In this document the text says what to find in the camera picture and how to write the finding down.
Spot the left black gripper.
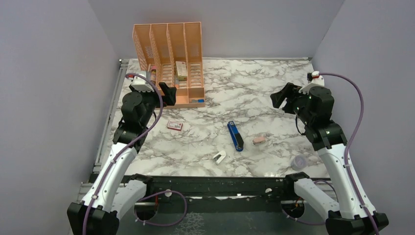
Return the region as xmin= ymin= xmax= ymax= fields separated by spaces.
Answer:
xmin=130 ymin=82 xmax=176 ymax=127

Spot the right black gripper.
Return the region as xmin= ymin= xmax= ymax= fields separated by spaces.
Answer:
xmin=271 ymin=82 xmax=313 ymax=125

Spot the red staple box sleeve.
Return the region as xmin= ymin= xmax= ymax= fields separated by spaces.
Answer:
xmin=167 ymin=121 xmax=183 ymax=131

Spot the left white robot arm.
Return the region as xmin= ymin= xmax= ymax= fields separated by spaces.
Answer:
xmin=67 ymin=82 xmax=177 ymax=235

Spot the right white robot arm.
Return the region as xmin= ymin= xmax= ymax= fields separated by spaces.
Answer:
xmin=270 ymin=83 xmax=389 ymax=235

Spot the yellow box in organizer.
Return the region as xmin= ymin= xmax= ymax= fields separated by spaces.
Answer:
xmin=175 ymin=61 xmax=187 ymax=81

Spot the blue item in organizer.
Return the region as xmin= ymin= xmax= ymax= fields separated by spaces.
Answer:
xmin=190 ymin=99 xmax=205 ymax=103

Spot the orange desk organizer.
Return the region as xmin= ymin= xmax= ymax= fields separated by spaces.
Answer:
xmin=132 ymin=22 xmax=206 ymax=108

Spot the pink eraser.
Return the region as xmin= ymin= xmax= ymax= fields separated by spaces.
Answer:
xmin=253 ymin=136 xmax=266 ymax=145

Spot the clear plastic cup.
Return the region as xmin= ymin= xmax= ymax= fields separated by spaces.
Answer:
xmin=291 ymin=155 xmax=308 ymax=171

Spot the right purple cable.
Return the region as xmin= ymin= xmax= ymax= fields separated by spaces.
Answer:
xmin=281 ymin=72 xmax=381 ymax=235

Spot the purple cable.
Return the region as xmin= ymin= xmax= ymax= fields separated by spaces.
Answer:
xmin=281 ymin=72 xmax=381 ymax=235
xmin=81 ymin=73 xmax=188 ymax=235

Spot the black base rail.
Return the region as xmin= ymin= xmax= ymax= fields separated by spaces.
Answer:
xmin=89 ymin=174 xmax=331 ymax=215

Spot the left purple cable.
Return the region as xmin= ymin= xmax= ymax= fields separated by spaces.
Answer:
xmin=81 ymin=73 xmax=188 ymax=235

